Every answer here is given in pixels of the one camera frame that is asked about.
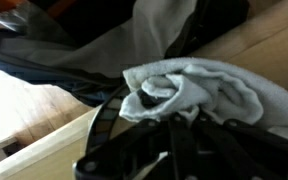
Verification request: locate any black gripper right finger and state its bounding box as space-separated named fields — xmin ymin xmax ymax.
xmin=191 ymin=115 xmax=288 ymax=180

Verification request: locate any white towel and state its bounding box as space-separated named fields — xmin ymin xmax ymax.
xmin=119 ymin=57 xmax=288 ymax=139

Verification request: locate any black rimmed bowl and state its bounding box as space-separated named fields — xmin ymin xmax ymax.
xmin=85 ymin=84 xmax=130 ymax=153

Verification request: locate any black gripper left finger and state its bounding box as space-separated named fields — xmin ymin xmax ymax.
xmin=74 ymin=115 xmax=184 ymax=180

